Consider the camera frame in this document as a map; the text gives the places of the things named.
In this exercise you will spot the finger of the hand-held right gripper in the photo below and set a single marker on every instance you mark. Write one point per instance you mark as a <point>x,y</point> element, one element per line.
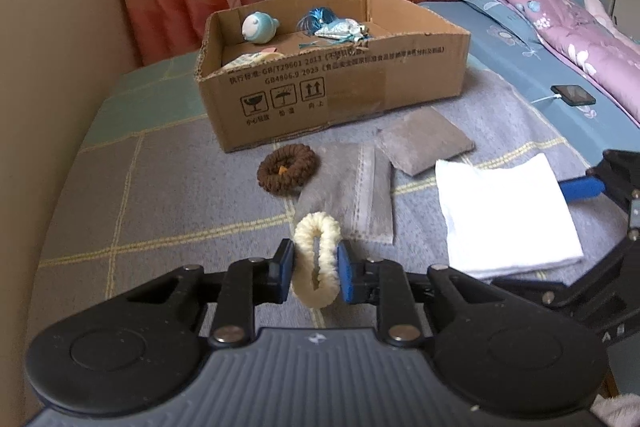
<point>575,289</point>
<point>580,188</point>

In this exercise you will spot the cardboard box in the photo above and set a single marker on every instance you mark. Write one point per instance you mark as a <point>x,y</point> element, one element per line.
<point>350,82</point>

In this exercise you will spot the blue floral bed sheet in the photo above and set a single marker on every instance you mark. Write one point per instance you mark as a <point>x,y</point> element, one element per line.
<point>510,62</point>

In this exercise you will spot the pink fuzzy clothing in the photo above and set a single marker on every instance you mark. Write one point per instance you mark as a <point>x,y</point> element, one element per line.
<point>620,412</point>

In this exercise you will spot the pale yellow cleaning cloth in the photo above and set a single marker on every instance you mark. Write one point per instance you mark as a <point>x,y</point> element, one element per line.
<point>245,61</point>

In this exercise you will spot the blue white plush toy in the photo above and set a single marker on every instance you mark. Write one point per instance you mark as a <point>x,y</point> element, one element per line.
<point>260,28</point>

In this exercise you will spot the grey checked blanket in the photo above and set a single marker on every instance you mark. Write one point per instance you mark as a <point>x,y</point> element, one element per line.
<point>150,187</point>

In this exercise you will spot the blue patterned pillow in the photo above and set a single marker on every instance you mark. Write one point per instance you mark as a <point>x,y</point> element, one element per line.
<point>487,7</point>

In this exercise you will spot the grey pouch with mesh strip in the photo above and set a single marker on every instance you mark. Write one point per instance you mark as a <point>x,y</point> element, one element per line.
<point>340,182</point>

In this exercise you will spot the brown scrunchie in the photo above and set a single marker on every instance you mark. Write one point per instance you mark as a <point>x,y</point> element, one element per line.
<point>270,179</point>

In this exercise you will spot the cream scrunchie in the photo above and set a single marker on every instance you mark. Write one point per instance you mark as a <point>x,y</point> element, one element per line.
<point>305,292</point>

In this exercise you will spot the grey stitched pouch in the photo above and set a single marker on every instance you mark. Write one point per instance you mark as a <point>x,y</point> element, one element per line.
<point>425,142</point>

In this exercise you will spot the white cloth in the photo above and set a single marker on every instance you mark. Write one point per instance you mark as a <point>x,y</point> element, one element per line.
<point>505,217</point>

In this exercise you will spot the white pillow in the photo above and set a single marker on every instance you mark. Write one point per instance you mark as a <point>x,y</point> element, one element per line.
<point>597,9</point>

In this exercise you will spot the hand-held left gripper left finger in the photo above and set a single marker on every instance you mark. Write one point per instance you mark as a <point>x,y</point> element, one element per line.
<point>286,269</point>

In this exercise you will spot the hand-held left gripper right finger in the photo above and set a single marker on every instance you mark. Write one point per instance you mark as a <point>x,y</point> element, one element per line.
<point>345,277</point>

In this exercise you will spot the black smartphone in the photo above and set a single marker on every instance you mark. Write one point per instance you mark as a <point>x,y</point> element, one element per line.
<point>575,95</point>

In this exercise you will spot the pink floral quilt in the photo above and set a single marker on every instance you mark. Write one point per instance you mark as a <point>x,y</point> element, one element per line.
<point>585,37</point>

